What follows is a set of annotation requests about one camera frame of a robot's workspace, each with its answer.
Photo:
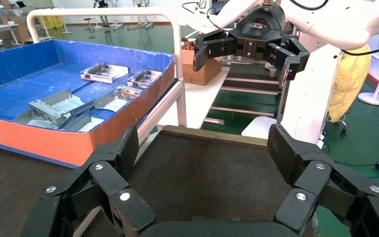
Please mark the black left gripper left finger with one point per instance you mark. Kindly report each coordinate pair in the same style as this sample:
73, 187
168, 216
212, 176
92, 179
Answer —
107, 178

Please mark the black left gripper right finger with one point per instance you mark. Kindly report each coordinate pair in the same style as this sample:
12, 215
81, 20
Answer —
313, 178

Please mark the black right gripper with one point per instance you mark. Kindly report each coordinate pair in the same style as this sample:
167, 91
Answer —
258, 29

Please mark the background robot stand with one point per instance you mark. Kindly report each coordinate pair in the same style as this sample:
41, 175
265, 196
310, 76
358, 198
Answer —
140, 25
109, 27

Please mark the yellow bin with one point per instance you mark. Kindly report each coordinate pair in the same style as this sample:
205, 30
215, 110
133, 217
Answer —
58, 21
48, 23

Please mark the person in yellow gown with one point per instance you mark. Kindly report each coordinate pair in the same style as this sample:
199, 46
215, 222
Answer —
349, 81

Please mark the white standing fan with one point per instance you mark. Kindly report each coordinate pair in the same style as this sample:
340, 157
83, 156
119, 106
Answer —
374, 98

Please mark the brown cardboard box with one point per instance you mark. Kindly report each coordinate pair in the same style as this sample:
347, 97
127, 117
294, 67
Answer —
202, 72

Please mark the stacked brown cardboard boxes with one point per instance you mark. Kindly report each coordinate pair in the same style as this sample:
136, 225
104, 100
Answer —
21, 31

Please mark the white rod rack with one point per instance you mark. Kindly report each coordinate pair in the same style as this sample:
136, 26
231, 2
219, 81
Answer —
241, 80

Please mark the blue box with orange side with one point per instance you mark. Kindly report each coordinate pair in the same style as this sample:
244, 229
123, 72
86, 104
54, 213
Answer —
19, 81

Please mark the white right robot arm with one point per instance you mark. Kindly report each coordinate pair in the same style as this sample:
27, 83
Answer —
340, 23

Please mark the white robot torso column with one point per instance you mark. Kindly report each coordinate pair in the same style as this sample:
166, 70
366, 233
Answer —
307, 98

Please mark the grey stamped metal bracket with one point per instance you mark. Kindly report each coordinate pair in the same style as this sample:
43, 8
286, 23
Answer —
89, 124
104, 73
32, 121
117, 99
143, 78
57, 108

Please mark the white pipe end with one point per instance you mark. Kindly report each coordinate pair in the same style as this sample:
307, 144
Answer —
270, 70

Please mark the white bent tube frame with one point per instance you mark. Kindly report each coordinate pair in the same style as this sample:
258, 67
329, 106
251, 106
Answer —
111, 12

